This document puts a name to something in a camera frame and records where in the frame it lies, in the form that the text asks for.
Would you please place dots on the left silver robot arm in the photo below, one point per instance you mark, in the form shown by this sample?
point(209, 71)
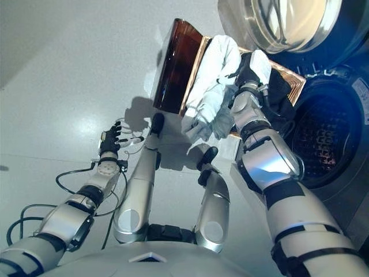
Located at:
point(72, 222)

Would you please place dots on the dark brown glossy stand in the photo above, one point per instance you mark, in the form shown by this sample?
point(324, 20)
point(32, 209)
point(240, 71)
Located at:
point(178, 72)

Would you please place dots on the left silver robot leg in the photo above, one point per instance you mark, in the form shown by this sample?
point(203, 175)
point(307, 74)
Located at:
point(138, 187)

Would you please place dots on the brown wicker laundry basket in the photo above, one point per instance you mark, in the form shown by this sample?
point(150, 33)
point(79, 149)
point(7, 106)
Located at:
point(294, 82)

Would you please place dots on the grey robot torso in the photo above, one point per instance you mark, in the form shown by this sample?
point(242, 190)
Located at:
point(144, 265)

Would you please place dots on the grey washing machine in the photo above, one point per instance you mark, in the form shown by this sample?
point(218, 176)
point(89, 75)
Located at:
point(346, 202)

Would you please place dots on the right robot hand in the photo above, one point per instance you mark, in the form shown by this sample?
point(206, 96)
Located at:
point(259, 69)

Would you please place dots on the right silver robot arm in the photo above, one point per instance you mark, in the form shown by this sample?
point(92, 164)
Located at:
point(288, 202)

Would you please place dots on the round glass washer door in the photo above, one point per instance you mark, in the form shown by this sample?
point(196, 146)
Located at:
point(288, 23)

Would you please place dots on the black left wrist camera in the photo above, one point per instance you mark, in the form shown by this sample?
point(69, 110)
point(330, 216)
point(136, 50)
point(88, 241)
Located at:
point(123, 166)

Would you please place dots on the white garment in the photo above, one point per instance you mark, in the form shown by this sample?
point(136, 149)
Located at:
point(213, 86)

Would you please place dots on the black sweater with orange cuffs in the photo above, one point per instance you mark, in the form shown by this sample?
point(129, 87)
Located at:
point(281, 95)

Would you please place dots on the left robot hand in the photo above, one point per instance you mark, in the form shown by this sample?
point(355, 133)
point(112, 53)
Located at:
point(109, 144)

